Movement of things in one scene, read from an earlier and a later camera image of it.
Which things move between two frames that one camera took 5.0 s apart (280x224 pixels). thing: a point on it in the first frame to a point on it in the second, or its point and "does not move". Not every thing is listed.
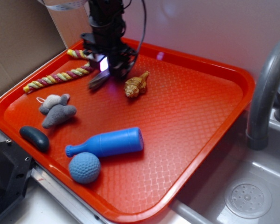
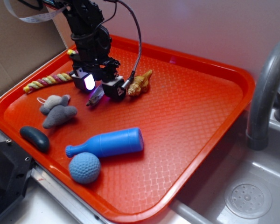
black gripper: (105, 40) to (93, 55)
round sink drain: (248, 198) does not move
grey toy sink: (239, 185) does not move
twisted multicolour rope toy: (88, 68) does not move
